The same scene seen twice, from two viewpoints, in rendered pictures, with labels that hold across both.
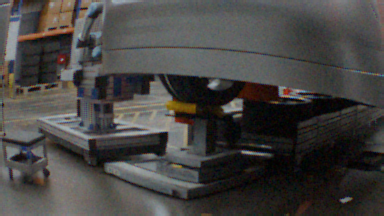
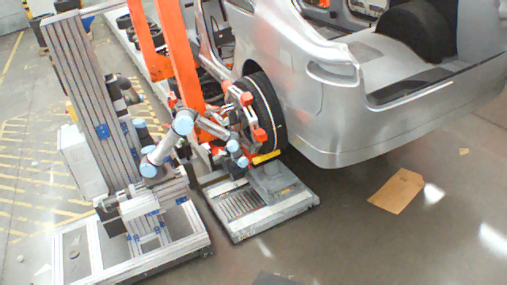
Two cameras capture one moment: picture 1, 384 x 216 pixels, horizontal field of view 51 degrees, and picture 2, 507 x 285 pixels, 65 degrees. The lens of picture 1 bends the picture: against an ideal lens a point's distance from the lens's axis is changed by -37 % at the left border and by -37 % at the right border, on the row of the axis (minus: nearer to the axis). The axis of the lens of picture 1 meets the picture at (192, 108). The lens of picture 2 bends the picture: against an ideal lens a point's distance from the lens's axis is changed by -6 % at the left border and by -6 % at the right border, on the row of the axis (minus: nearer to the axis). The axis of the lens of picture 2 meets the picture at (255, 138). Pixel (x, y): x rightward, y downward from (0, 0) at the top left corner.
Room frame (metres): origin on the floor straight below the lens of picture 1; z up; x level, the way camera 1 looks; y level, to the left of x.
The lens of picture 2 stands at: (2.39, 2.69, 2.47)
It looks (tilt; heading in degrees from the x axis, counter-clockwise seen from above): 31 degrees down; 298
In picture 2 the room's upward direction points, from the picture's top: 12 degrees counter-clockwise
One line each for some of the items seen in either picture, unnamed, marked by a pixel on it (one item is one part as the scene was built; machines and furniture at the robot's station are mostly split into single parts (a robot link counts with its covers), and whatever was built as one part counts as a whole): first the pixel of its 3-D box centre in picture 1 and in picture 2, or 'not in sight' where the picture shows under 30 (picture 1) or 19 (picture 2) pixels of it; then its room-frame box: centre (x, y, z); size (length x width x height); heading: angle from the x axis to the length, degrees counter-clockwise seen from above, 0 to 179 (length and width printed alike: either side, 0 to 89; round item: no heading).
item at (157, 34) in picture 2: not in sight; (150, 38); (7.40, -3.56, 0.39); 0.66 x 0.66 x 0.24
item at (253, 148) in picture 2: not in sight; (242, 119); (3.85, 0.04, 0.85); 0.54 x 0.07 x 0.54; 137
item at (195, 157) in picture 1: (205, 138); (270, 165); (3.73, -0.08, 0.32); 0.40 x 0.30 x 0.28; 137
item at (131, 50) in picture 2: not in sight; (131, 26); (9.16, -5.16, 0.19); 6.82 x 0.86 x 0.39; 137
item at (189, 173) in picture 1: (204, 167); (273, 181); (3.73, -0.08, 0.13); 0.50 x 0.36 x 0.10; 137
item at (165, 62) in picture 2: not in sight; (177, 59); (5.57, -1.69, 0.69); 0.52 x 0.17 x 0.35; 47
